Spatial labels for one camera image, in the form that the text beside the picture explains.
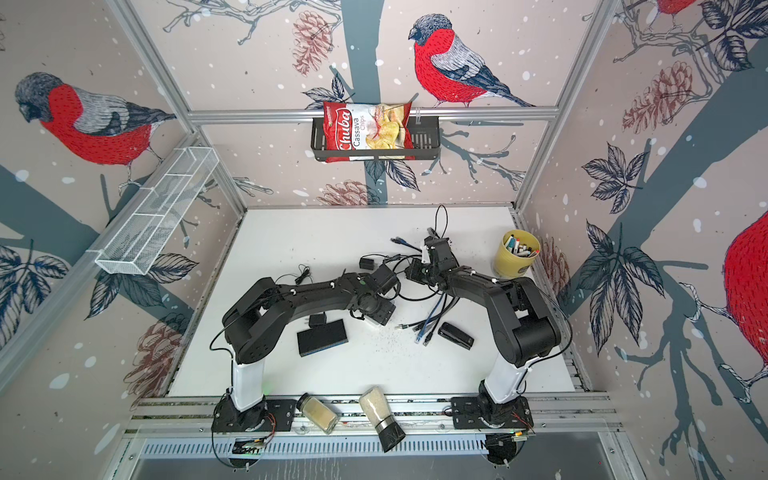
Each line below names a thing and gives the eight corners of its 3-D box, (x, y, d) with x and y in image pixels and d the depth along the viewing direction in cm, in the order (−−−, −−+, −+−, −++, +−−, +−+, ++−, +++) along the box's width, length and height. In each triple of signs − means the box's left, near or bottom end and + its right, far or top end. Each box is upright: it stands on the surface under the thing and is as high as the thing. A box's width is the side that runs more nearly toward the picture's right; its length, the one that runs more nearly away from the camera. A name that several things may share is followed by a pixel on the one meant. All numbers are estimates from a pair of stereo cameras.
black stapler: (436, 335, 88) (437, 331, 86) (441, 324, 91) (442, 320, 88) (469, 352, 85) (471, 349, 83) (474, 340, 87) (476, 337, 85)
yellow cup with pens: (495, 285, 100) (509, 259, 88) (487, 257, 108) (499, 229, 96) (528, 285, 100) (546, 259, 88) (518, 257, 108) (533, 229, 96)
